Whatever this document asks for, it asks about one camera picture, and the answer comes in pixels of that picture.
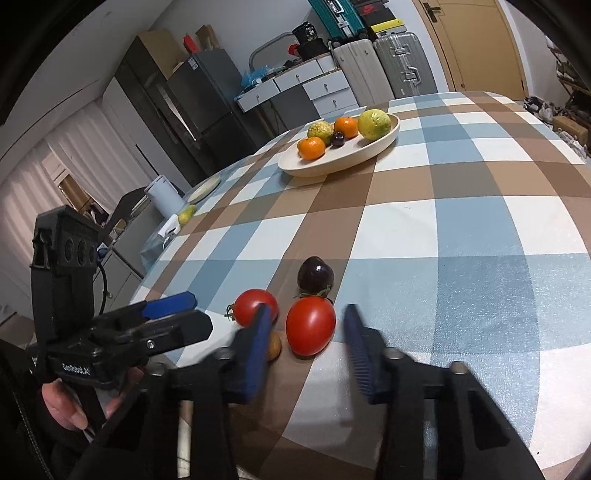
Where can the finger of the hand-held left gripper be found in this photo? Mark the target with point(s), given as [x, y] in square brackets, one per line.
[184, 330]
[171, 302]

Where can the person's left hand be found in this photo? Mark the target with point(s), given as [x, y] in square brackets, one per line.
[60, 401]

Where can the teal suitcase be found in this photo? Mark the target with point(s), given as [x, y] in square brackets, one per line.
[334, 18]

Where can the yellow black shoe box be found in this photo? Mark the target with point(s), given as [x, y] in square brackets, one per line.
[390, 30]

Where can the large cream plate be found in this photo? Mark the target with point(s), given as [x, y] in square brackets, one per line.
[364, 147]

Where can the silver suitcase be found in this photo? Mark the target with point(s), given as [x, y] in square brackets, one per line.
[401, 64]

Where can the blue plastic bag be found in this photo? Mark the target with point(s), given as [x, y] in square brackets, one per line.
[254, 76]

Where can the lemon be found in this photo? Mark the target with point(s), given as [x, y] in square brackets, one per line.
[191, 210]
[183, 218]

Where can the grey cabinet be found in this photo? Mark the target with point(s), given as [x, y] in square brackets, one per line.
[129, 249]

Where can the brown blue checked tablecloth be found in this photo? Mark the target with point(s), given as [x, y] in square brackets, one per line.
[461, 230]

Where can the red paper bag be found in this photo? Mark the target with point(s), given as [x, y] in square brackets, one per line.
[188, 43]

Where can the red logo shoe box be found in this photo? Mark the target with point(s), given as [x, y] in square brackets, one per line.
[369, 7]

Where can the wooden door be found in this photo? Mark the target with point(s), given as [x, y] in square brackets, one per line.
[475, 46]

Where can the grey fridge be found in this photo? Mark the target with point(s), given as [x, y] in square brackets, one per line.
[207, 97]

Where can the dark plum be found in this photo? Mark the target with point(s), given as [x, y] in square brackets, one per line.
[315, 274]
[337, 139]

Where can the brown longan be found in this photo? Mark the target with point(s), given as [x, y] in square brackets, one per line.
[275, 346]

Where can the white cylindrical bin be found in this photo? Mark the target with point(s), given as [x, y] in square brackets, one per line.
[164, 196]

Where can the pile of loose shoes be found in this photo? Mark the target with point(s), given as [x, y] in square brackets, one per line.
[545, 108]

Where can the smooth green guava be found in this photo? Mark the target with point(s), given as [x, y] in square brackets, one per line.
[374, 124]

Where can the black bag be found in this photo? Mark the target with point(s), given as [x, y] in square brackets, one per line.
[307, 34]

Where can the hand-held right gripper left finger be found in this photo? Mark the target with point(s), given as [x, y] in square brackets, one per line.
[251, 353]

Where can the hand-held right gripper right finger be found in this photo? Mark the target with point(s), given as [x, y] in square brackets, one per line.
[362, 355]

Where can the red tomato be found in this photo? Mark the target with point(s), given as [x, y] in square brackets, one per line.
[247, 307]
[310, 325]

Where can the arched mirror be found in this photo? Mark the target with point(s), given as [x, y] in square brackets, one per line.
[272, 55]

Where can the rough yellow guava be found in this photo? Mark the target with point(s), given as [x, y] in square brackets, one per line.
[320, 130]

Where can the white curtain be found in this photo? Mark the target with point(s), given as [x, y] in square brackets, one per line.
[27, 198]

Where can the dark wardrobe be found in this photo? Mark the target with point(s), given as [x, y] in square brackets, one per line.
[152, 106]

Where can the orange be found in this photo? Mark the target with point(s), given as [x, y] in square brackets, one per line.
[310, 148]
[346, 128]

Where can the flat cardboard boxes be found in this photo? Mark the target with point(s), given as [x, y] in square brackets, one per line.
[159, 50]

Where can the person's left forearm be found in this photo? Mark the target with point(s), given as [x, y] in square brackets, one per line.
[23, 438]

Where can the beige suitcase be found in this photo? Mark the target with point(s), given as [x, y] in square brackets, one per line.
[360, 69]

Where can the wooden shoe rack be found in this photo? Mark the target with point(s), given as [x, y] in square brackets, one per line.
[575, 92]

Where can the white desk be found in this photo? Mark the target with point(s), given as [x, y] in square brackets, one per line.
[263, 94]

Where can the white pink charger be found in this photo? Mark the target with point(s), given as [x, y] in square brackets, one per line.
[170, 227]

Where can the blue checked cloth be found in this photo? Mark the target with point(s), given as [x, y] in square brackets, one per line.
[150, 251]

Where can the red item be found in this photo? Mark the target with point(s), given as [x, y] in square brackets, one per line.
[294, 49]

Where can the small cardboard box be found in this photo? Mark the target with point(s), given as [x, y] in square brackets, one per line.
[570, 127]

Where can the small cream plate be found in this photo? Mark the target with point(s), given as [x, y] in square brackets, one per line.
[203, 190]

